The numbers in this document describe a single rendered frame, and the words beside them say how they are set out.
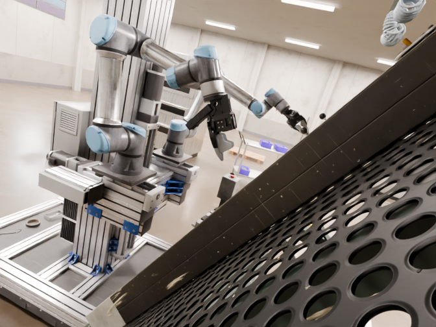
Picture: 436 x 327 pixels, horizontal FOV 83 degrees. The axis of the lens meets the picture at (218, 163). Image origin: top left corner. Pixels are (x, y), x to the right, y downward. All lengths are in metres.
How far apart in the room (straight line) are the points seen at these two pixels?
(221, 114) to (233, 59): 11.70
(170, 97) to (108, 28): 3.87
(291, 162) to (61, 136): 1.47
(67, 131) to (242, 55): 11.21
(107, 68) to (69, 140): 0.65
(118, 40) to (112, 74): 0.13
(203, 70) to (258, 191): 0.52
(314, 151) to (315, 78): 11.70
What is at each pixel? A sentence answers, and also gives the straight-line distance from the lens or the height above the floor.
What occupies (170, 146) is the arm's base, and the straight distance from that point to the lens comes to 1.65.
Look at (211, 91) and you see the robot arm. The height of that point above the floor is 1.52.
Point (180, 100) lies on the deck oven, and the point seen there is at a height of 1.17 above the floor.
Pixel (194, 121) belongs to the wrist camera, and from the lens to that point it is 0.83.
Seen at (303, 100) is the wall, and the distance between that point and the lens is 11.94.
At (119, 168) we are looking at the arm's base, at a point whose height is 1.07.
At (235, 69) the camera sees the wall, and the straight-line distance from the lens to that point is 12.37.
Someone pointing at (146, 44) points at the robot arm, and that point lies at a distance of 1.17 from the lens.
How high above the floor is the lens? 1.52
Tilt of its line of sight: 16 degrees down
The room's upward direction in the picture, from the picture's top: 16 degrees clockwise
